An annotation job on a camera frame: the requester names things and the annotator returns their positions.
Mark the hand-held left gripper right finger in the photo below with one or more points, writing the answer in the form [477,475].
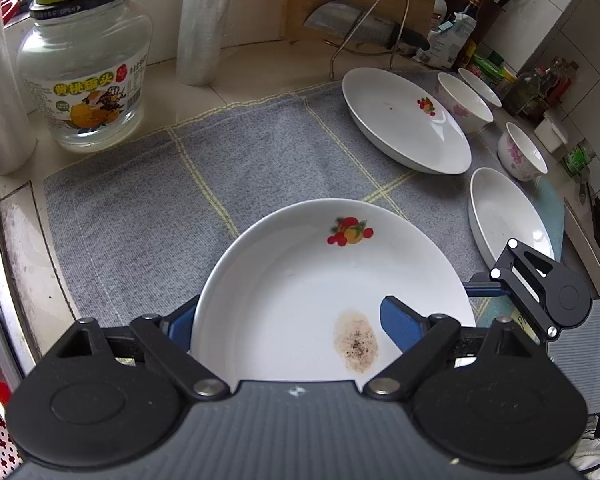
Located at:
[397,325]

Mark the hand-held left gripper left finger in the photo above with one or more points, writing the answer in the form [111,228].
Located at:
[180,322]

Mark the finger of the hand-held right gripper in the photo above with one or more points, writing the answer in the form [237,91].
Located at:
[485,288]

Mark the plain white deep plate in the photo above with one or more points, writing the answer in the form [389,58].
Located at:
[500,215]

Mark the stained fruit print white plate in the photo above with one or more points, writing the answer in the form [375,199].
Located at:
[290,280]

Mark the pink floral white bowl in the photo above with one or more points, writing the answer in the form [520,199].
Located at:
[522,152]
[482,87]
[467,99]

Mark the teal printed mat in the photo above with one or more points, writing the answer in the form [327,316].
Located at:
[550,210]

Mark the grey checked cloth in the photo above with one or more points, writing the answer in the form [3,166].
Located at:
[145,210]

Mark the green can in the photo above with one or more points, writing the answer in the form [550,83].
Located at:
[577,160]

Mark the small white box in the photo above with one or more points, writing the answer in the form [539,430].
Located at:
[550,132]

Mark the white snack bag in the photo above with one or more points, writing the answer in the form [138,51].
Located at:
[450,40]

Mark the dark knife block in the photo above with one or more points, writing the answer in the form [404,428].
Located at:
[497,10]

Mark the glass jar with green lid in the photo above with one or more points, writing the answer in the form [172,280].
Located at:
[80,55]

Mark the dark soy sauce bottle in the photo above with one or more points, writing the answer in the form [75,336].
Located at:
[477,0]

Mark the clear plastic wrap roll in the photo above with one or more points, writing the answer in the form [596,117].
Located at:
[0,90]
[202,20]

